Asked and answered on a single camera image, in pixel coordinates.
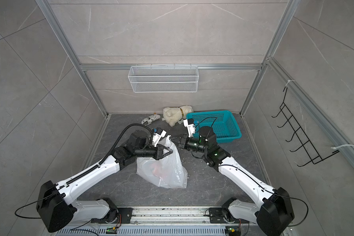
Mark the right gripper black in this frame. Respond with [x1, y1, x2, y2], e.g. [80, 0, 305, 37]
[170, 135, 208, 155]

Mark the aluminium mounting rail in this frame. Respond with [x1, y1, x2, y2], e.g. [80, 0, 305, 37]
[47, 206, 293, 227]

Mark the white plush bear toy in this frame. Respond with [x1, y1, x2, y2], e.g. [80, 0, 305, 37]
[163, 105, 194, 127]

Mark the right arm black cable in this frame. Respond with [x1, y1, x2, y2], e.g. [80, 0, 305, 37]
[194, 116, 309, 227]

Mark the black wire hook rack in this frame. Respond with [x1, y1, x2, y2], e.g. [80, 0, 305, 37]
[271, 87, 340, 167]

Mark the pink peach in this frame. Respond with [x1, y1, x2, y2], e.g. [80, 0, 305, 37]
[152, 165, 165, 178]

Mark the small white toy car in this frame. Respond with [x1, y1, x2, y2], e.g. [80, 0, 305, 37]
[141, 114, 161, 125]

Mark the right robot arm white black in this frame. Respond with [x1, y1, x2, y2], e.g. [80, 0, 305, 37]
[171, 126, 295, 236]

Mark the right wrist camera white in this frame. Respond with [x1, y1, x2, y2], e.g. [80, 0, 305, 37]
[183, 119, 196, 138]

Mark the white printed plastic bag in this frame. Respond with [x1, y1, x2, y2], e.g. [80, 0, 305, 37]
[136, 135, 188, 189]

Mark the white wire mesh basket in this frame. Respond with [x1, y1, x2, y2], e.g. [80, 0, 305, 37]
[128, 65, 199, 93]

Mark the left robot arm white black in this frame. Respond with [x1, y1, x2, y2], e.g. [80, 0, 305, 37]
[36, 130, 173, 233]

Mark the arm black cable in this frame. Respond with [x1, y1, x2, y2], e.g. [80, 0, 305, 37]
[14, 123, 154, 219]
[194, 116, 309, 227]

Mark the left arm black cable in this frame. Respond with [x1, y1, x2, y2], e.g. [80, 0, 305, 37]
[14, 123, 154, 219]

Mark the teal plastic basket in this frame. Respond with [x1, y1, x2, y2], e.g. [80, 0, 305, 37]
[186, 111, 242, 143]

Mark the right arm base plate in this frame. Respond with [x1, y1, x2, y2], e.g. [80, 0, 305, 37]
[205, 207, 249, 224]

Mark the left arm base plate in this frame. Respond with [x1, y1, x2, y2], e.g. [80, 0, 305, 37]
[90, 207, 133, 224]

